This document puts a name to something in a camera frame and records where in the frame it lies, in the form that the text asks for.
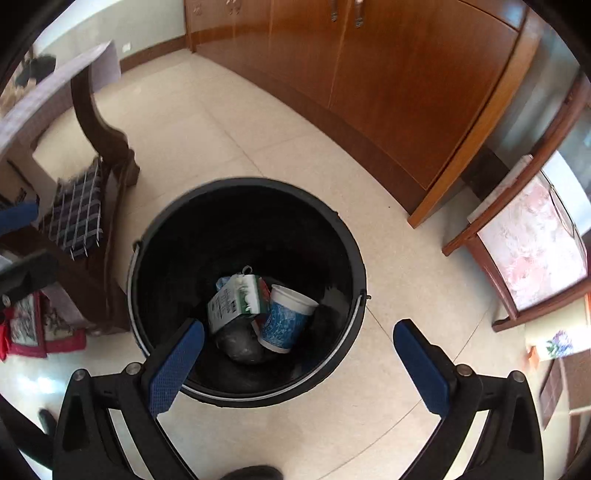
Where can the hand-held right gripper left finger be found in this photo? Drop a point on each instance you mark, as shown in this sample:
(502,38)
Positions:
(175,369)

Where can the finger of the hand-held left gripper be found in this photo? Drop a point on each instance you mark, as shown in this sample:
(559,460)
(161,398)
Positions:
(32,272)
(18,217)

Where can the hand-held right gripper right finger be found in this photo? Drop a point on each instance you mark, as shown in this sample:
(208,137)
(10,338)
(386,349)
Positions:
(422,369)

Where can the green white carton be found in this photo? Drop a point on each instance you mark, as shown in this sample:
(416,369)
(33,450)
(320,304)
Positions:
(231,300)

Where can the blue white paper cup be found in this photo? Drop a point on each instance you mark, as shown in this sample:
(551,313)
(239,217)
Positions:
(281,323)

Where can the black plastic trash bin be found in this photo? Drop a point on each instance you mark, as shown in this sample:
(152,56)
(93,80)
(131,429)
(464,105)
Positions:
(184,240)

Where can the red patterned mat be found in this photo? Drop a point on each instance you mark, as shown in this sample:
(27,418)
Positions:
(27,323)

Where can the dark plaid cloth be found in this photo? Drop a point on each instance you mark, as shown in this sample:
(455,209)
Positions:
(74,207)

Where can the carved wooden chair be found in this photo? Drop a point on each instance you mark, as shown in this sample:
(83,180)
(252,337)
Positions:
(505,300)

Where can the wooden coffee table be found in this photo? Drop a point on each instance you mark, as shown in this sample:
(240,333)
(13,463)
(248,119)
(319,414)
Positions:
(99,124)

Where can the brown square panel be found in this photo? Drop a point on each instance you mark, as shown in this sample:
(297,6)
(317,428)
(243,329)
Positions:
(549,392)

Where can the person's dark shoe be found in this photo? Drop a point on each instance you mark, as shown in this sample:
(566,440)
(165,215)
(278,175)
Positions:
(251,474)

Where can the white flower printed box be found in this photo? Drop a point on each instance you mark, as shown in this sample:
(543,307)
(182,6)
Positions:
(558,344)

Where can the floral fabric bag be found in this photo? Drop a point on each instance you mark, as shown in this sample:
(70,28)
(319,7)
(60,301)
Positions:
(531,240)

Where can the wooden sideboard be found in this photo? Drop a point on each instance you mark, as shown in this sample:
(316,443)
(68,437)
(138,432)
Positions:
(392,92)

